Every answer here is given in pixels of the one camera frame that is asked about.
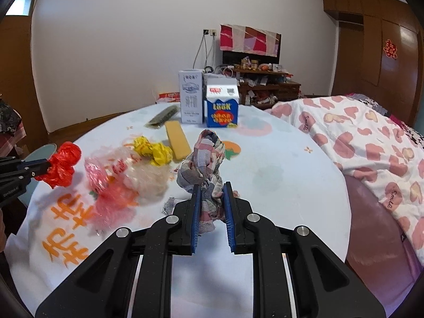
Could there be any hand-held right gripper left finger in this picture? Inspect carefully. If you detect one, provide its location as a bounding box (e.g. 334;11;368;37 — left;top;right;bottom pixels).
35;183;202;318

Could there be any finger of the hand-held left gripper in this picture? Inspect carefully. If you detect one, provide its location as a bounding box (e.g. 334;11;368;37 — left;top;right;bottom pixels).
0;168;54;190
0;157;54;172

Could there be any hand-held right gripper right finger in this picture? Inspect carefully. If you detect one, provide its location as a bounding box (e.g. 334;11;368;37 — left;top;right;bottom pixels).
223;182;386;318

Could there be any mint green trash bin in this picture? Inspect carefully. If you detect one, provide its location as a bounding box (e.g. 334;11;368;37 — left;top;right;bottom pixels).
18;143;58;207

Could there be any red plastic bag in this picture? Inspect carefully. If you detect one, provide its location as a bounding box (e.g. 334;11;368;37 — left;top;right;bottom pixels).
34;141;82;189

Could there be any plaid cloth rag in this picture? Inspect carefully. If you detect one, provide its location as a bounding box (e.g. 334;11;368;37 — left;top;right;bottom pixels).
162;129;241;236

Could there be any red striped cover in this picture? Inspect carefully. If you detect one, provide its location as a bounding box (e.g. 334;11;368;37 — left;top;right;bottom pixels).
0;119;27;154

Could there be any dark printed cloth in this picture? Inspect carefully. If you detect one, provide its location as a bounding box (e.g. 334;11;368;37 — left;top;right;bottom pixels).
0;98;24;136

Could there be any clear red-printed plastic bag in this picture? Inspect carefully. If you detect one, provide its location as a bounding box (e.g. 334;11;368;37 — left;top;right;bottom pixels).
83;146;173;232

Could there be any yellow crumpled wrapper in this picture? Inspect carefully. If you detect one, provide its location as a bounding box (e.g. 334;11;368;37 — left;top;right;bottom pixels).
133;136;173;166

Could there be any yellow block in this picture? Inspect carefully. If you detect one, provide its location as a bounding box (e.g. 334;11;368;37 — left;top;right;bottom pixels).
165;121;192;162

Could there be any brown wooden door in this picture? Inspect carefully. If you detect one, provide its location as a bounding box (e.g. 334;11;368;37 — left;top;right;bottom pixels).
0;0;42;160

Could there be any blue drink carton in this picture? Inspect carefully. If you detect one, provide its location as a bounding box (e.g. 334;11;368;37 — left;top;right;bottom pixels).
203;77;240;128

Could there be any green seaweed packet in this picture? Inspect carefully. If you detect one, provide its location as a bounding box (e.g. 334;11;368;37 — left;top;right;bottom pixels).
144;105;180;129

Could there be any white milk carton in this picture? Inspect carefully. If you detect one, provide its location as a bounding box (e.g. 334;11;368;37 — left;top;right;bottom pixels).
178;69;204;124

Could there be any red cardboard box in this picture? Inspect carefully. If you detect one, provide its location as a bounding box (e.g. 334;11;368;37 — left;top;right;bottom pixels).
156;92;181;104

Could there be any wooden TV cabinet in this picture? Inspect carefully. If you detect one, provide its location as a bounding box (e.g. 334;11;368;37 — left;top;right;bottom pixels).
232;68;302;108

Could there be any pink cushion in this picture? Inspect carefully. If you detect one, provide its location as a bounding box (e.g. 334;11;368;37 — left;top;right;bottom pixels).
344;174;424;308

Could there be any heart-printed blanket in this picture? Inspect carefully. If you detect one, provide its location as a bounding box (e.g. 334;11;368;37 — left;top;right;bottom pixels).
271;95;424;254

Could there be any transom window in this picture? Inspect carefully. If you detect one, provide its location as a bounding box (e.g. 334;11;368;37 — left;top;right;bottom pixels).
6;0;36;16

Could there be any red and pink cover cloth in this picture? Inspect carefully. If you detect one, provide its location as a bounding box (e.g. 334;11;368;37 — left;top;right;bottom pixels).
219;24;282;57

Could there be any brown wooden wardrobe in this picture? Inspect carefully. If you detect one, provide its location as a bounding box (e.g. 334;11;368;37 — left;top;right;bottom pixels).
322;0;424;126

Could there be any red paper decoration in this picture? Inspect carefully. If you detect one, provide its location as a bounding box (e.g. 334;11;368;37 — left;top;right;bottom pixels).
383;39;399;60

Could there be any grey hanging cable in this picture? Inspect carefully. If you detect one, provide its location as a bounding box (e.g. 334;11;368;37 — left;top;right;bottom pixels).
193;35;214;72

